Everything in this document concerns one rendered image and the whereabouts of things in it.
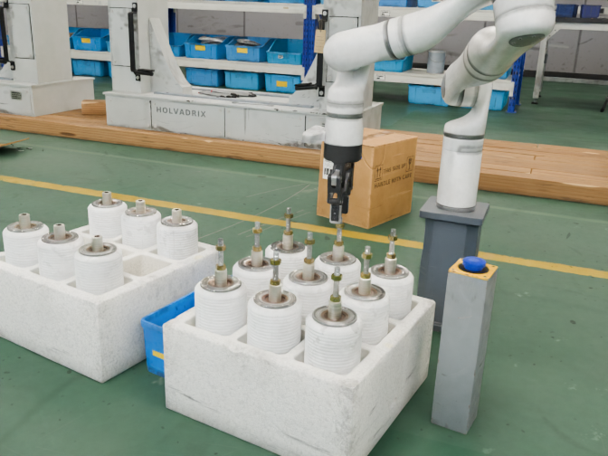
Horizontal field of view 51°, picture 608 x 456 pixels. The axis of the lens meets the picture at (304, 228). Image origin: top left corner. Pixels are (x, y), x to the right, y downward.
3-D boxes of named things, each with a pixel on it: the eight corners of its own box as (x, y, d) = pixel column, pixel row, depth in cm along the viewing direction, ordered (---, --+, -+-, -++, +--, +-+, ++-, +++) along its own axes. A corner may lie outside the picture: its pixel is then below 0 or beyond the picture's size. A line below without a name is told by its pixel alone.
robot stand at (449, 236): (420, 302, 173) (431, 195, 163) (475, 313, 168) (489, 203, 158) (407, 325, 160) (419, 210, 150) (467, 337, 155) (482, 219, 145)
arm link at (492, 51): (566, 28, 98) (516, 77, 124) (560, -33, 99) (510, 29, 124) (507, 33, 98) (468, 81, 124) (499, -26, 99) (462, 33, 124)
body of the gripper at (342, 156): (357, 144, 120) (355, 193, 123) (366, 137, 127) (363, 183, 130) (318, 141, 121) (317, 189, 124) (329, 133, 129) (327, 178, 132)
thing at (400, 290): (413, 349, 134) (421, 270, 128) (394, 370, 126) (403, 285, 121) (371, 337, 139) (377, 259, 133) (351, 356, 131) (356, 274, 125)
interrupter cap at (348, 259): (333, 270, 127) (333, 266, 127) (312, 257, 133) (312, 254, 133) (363, 263, 131) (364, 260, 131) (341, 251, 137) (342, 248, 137)
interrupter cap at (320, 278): (335, 282, 121) (336, 280, 121) (300, 289, 118) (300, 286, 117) (314, 269, 128) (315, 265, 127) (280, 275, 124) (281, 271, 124)
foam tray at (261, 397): (274, 328, 156) (275, 260, 150) (427, 376, 138) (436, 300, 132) (165, 408, 124) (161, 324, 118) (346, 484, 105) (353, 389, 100)
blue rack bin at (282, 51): (286, 60, 645) (286, 38, 639) (321, 62, 632) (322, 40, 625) (263, 62, 601) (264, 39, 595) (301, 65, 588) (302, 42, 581)
